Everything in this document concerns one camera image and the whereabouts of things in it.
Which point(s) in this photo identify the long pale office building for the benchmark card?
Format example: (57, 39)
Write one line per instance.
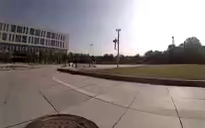
(23, 37)

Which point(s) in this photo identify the grey concrete slab pavement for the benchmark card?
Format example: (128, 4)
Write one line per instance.
(130, 101)

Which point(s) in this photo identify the lamp pole with sign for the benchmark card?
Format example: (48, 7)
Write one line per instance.
(118, 50)

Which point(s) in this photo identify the dark row of trees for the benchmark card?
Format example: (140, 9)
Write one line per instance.
(186, 53)

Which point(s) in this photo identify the grass lawn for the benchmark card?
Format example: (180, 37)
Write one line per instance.
(166, 71)

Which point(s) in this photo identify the dark curved kerb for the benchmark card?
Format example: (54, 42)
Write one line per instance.
(130, 78)

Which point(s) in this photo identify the dark round manhole cover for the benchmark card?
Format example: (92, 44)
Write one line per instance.
(61, 122)

